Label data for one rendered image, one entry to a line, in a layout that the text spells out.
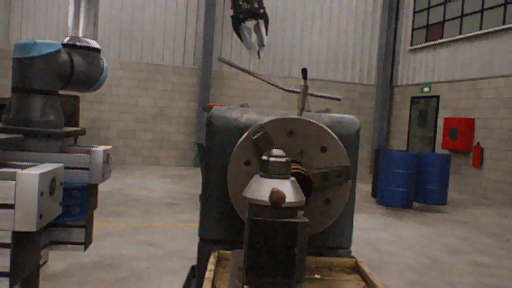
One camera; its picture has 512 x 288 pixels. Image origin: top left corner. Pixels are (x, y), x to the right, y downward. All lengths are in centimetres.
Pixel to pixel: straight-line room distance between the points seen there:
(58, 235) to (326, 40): 1144
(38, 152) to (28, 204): 52
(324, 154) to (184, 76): 1016
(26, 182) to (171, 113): 1045
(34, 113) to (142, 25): 1013
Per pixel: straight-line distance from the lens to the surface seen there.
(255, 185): 55
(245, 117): 131
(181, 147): 1123
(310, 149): 116
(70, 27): 142
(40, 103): 129
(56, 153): 127
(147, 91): 1115
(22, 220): 78
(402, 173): 759
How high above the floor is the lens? 122
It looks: 3 degrees down
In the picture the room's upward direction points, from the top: 4 degrees clockwise
